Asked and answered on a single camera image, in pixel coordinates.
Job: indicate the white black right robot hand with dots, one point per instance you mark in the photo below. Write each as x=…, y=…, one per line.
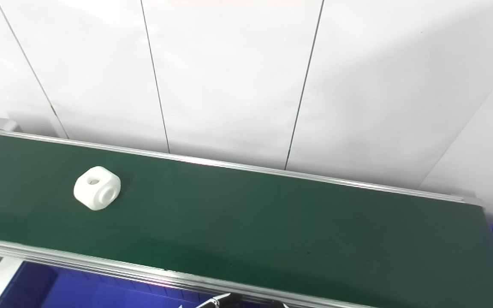
x=278, y=305

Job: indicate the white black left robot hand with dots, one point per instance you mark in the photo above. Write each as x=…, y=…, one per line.
x=225, y=301

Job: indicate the white plastic part with holes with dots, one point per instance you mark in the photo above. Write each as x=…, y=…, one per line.
x=86, y=192

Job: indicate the green conveyor belt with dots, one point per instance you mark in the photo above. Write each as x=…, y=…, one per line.
x=272, y=222
x=79, y=262

